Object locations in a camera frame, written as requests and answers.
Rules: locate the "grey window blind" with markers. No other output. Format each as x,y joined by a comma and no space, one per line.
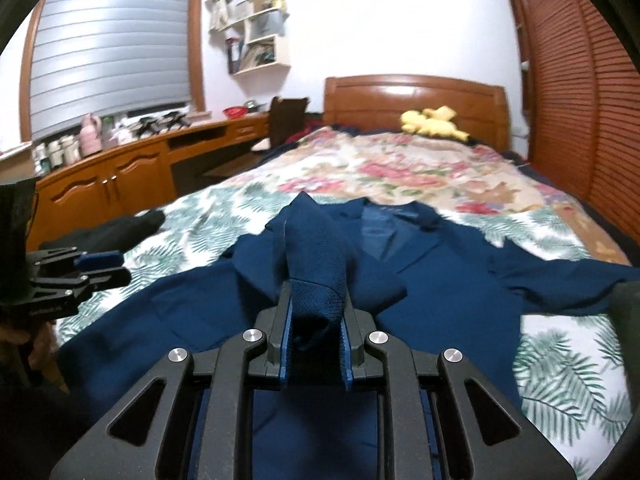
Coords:
110,45

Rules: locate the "red basket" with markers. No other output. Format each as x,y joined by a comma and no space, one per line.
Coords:
234,112

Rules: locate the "leaf print bed sheet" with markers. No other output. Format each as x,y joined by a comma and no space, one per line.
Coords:
210,210

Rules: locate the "black metal device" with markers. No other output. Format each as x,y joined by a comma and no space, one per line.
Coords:
162,124

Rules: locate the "red cloth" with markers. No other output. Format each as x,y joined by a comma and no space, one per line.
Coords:
311,130

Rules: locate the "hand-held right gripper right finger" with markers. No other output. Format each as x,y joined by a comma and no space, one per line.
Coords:
346,360

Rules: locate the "dark chair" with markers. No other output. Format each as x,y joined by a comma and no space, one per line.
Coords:
287,120

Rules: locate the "navy blue suit jacket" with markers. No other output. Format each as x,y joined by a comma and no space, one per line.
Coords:
450,285

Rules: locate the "wooden desk cabinet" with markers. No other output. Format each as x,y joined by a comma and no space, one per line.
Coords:
130,170

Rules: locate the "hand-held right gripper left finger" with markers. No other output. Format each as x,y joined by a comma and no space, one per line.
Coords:
286,355

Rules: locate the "pink bottle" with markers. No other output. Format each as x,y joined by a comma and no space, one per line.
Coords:
90,137

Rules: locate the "yellow plush toy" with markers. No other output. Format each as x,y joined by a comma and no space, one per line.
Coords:
430,122

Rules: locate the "white paper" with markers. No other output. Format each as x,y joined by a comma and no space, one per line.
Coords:
262,145

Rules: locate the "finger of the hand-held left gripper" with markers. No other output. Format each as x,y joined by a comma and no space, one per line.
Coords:
105,278
100,260

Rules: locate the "floral blanket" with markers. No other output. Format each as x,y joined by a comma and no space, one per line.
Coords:
400,170

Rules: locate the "white fabric ornament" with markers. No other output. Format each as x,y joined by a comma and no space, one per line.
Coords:
222,5

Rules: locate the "white wall shelf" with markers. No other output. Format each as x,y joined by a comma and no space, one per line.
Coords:
282,52

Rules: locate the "group of white jars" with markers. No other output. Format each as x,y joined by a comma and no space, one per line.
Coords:
55,152

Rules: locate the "louvered wooden wardrobe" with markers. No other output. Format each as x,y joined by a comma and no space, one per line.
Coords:
565,85

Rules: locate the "black garment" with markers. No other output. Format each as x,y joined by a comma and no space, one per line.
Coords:
110,232

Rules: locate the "wooden headboard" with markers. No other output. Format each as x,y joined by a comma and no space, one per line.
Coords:
370,105

